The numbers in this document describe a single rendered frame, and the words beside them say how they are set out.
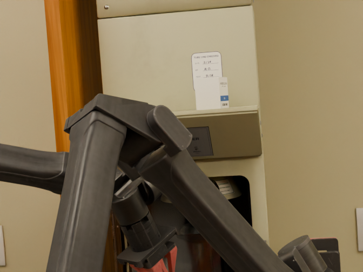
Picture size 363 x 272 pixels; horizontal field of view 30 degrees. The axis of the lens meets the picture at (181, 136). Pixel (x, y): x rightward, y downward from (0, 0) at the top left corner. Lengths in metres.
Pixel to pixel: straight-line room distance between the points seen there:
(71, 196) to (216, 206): 0.24
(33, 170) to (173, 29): 0.44
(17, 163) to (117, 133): 0.32
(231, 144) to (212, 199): 0.38
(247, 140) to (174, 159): 0.41
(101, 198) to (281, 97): 1.05
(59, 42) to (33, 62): 0.57
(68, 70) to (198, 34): 0.27
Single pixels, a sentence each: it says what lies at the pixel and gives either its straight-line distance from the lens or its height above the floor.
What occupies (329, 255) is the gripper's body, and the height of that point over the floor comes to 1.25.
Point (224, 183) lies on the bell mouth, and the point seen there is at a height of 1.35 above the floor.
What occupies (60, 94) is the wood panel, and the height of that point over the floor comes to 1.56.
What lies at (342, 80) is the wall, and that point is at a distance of 1.81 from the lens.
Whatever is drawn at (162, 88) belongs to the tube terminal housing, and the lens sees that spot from 1.39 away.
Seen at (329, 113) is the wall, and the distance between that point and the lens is 1.81.
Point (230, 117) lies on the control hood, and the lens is 1.27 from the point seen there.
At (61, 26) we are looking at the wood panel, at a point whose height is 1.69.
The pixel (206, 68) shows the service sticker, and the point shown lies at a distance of 1.38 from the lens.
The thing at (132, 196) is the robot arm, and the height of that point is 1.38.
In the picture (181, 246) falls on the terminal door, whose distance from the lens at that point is 1.27.
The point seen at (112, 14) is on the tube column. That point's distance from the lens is 1.42.
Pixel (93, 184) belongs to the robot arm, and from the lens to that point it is 0.82.
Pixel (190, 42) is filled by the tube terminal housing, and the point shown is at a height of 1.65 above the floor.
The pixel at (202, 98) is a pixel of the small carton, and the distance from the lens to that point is 1.30.
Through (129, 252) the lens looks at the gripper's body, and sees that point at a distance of 1.21.
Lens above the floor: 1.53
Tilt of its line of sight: 3 degrees down
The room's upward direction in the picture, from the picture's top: 4 degrees counter-clockwise
